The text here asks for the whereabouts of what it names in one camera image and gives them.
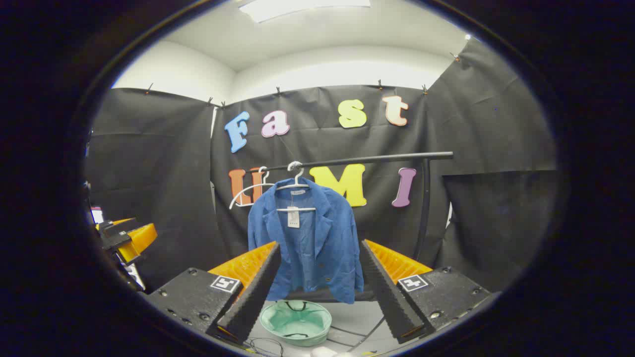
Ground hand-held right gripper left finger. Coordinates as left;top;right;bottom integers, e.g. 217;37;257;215
146;241;282;345

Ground black clothes rack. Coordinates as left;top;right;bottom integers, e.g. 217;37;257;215
253;151;454;263

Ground green laundry hamper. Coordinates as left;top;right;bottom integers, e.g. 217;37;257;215
259;300;332;347

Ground white rounded object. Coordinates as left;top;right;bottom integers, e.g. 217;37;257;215
310;347;358;357

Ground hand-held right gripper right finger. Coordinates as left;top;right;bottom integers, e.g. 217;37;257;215
360;239;492;344

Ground blue corduroy jacket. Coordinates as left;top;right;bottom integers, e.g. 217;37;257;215
247;178;365;304

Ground white clothes hanger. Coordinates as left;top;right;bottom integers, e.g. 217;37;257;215
275;161;317;213
229;166;274;209

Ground black backdrop cloth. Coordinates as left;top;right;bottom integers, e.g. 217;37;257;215
84;37;559;303

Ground ceiling light panel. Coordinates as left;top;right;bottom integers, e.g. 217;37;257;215
238;0;372;24

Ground black floor cables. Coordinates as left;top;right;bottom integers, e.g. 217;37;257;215
247;337;284;357

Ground row of black backdrop clips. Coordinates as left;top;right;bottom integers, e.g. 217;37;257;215
144;52;462;107

